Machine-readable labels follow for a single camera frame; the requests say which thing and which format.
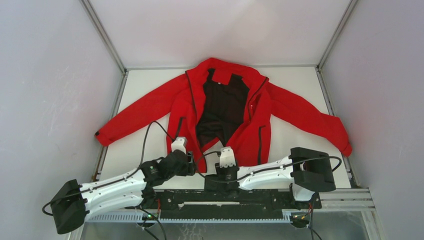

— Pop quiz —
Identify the red jacket black lining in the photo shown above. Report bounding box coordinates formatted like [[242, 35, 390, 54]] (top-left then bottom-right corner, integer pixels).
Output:
[[95, 58, 352, 167]]

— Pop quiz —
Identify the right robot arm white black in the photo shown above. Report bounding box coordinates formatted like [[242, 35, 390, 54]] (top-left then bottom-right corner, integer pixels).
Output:
[[204, 147, 341, 208]]

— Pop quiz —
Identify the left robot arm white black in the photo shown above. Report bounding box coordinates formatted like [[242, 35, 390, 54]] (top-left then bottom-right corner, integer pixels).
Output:
[[48, 150, 196, 235]]

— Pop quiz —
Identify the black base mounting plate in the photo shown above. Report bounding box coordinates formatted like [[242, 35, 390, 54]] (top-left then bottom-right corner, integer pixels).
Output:
[[140, 189, 322, 219]]

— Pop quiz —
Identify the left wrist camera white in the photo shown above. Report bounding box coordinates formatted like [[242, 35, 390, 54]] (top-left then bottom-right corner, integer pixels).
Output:
[[170, 136, 187, 154]]

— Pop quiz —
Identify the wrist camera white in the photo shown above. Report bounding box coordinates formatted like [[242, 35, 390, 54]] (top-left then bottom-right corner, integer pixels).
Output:
[[219, 146, 237, 168], [170, 136, 187, 154]]

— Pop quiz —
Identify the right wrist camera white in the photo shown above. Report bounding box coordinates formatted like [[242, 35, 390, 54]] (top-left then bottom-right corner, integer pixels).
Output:
[[219, 146, 237, 168]]

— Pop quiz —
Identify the left camera black cable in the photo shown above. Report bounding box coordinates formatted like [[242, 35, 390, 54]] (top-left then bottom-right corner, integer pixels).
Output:
[[41, 120, 176, 217]]

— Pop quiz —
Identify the white slotted cable duct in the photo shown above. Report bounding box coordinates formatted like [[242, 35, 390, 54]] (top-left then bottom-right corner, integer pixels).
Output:
[[88, 211, 301, 223]]

